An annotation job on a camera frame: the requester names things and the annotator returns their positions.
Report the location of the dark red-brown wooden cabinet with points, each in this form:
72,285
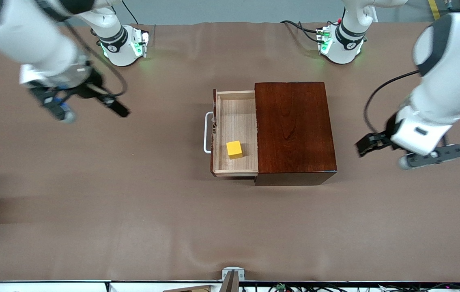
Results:
295,129

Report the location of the yellow floor tape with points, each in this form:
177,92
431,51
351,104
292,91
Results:
434,8

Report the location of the white base box green light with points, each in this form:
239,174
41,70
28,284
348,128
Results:
140,44
324,40

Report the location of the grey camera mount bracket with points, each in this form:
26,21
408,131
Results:
233,280

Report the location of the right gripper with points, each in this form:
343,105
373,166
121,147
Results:
91,89

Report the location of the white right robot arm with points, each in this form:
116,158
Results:
23,36

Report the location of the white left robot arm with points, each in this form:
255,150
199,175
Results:
453,61

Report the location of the brown wooden board piece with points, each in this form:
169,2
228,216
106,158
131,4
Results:
197,288

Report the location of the yellow cube block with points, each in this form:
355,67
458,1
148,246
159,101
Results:
234,149

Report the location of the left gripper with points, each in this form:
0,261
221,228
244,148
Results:
383,138

